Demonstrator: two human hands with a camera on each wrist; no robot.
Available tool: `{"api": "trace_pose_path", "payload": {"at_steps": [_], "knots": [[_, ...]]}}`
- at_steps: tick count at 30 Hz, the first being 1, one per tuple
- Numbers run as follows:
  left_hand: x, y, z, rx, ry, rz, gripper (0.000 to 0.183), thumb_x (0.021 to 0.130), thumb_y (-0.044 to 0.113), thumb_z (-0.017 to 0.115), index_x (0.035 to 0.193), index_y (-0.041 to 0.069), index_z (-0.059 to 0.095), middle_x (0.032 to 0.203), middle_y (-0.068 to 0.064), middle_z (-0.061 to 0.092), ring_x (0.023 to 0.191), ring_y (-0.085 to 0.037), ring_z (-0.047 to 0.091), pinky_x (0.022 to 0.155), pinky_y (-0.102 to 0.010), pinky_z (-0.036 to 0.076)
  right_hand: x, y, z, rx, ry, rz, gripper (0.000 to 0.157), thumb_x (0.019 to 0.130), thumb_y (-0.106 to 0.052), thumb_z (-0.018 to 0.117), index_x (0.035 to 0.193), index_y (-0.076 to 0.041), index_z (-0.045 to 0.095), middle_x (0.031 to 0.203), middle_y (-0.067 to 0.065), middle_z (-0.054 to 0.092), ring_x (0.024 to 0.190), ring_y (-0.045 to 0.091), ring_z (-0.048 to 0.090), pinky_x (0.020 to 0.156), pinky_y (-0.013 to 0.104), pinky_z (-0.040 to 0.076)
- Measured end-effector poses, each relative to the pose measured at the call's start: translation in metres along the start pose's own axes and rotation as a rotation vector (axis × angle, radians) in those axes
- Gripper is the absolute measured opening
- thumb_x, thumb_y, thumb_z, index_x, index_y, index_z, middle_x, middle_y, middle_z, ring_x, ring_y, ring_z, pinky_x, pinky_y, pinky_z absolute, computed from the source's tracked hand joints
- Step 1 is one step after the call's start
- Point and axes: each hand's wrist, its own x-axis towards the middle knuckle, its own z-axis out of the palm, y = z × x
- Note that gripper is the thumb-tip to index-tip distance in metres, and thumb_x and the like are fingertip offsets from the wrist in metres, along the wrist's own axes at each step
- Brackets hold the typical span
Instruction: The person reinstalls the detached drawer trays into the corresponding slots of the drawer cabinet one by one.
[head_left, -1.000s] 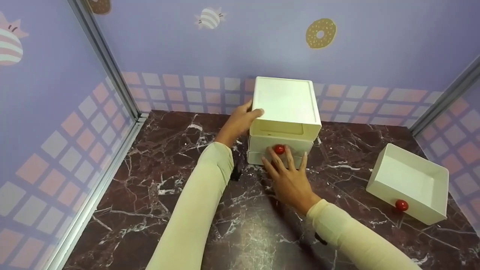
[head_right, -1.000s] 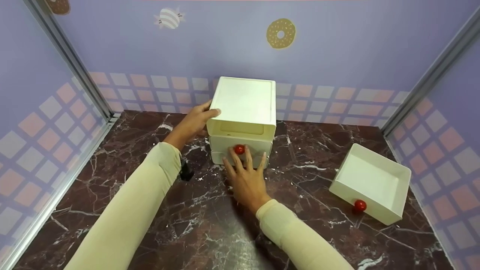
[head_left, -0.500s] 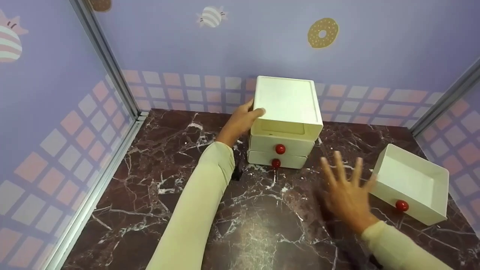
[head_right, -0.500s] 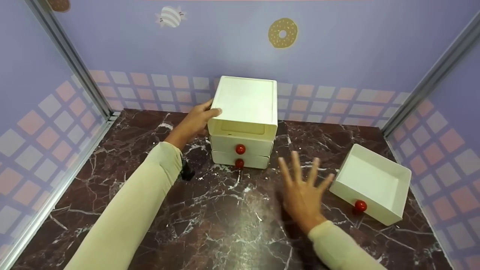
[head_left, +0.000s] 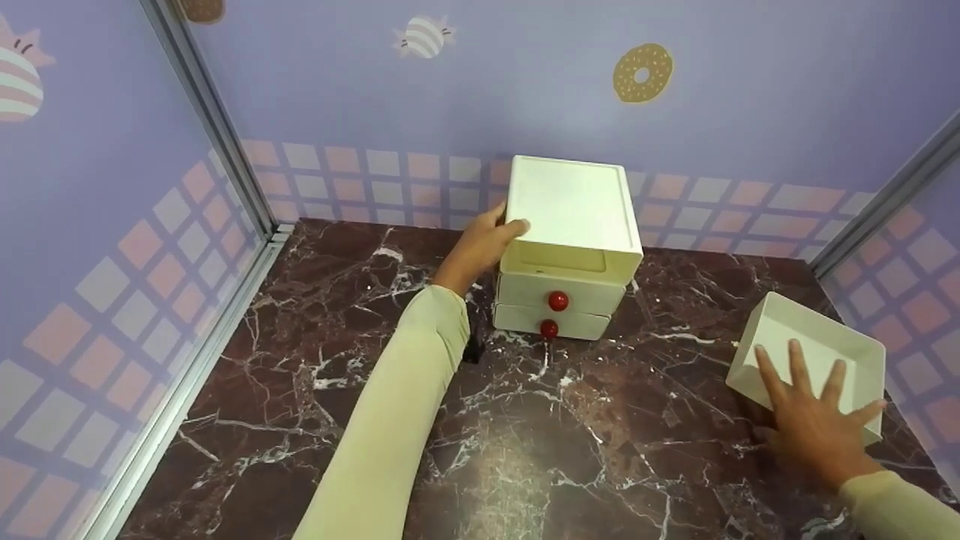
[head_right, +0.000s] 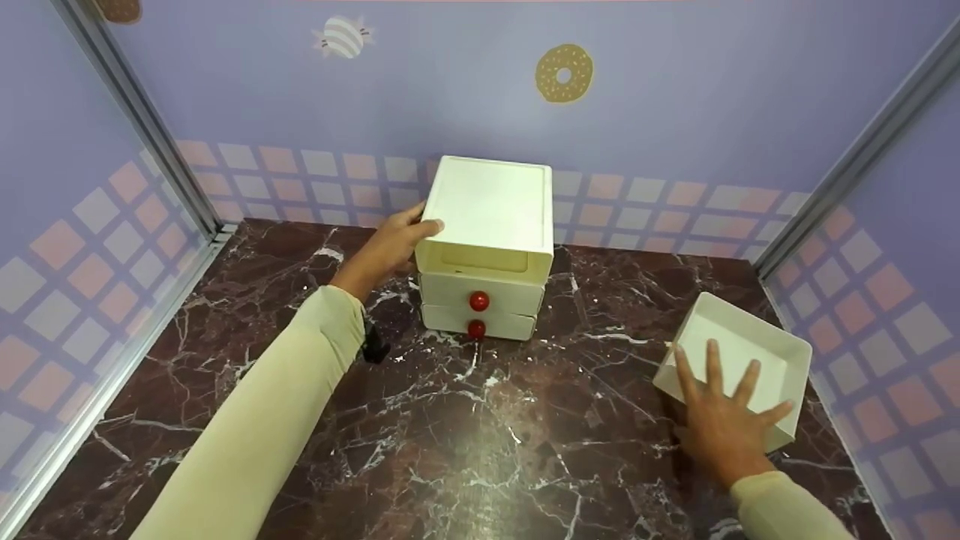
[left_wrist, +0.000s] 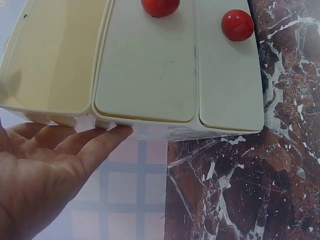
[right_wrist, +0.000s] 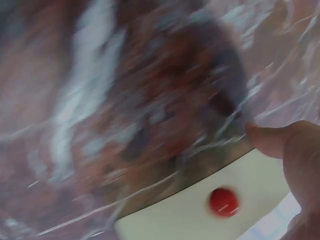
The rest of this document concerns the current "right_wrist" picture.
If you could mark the person's right hand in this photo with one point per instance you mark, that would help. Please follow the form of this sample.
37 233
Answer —
303 160

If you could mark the person's right thumb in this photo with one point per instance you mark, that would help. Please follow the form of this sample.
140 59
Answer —
280 137

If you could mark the clear plastic bag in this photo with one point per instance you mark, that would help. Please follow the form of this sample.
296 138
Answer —
105 105

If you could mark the small red round thing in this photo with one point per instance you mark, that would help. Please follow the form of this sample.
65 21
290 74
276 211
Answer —
225 202

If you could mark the cream white flat board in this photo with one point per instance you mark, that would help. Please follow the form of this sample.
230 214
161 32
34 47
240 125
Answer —
175 217

